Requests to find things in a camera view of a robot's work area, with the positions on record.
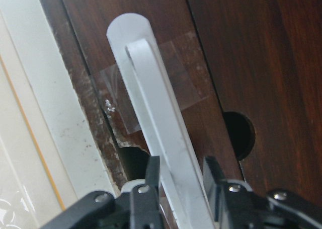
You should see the dark wooden drawer cabinet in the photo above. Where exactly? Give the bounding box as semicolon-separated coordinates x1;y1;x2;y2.
40;0;321;205

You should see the cream plastic storage box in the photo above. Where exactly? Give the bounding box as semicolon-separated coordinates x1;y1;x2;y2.
1;0;119;228

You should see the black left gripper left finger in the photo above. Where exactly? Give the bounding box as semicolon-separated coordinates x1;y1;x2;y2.
43;156;164;228

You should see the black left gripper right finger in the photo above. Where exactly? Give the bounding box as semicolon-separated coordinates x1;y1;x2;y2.
203;157;321;228

